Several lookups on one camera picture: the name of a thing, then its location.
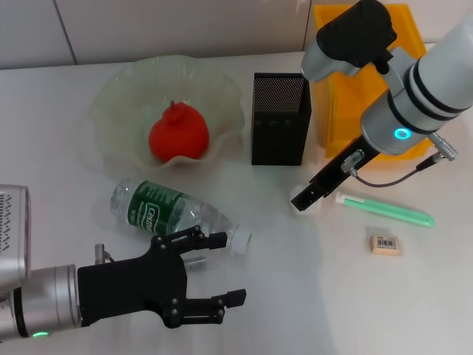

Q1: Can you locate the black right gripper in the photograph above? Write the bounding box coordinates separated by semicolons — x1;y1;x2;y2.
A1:
290;134;381;215

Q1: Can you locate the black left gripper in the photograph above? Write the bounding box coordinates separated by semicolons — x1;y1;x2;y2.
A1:
77;226;248;330

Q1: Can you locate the green pen with white tip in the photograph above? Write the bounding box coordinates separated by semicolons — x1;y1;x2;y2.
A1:
334;191;437;229

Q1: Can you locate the clear green-label water bottle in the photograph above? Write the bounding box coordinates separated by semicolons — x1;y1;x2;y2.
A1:
109;177;254;257

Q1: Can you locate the beige eraser with barcode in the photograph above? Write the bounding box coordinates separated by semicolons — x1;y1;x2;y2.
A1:
368;233;403;257

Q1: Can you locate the red-orange fruit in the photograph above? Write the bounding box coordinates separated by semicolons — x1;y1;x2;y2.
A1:
148;99;211;163

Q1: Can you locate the grey marker pen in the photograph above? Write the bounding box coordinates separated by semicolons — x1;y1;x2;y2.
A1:
183;254;208;274

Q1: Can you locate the black mesh pen holder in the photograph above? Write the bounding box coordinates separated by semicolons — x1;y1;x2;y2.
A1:
251;72;313;166

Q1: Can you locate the green glass fruit plate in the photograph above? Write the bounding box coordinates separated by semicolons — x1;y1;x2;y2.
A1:
89;55;248;172

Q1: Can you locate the yellow plastic bin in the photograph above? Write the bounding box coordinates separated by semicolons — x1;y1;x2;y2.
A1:
313;3;434;163

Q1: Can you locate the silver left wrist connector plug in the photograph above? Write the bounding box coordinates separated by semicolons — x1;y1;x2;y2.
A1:
93;243;116;266

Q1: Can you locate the grey right wrist cable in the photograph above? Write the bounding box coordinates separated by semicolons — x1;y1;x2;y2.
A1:
341;132;460;189

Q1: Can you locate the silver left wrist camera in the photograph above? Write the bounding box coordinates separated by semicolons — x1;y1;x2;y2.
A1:
0;183;32;281

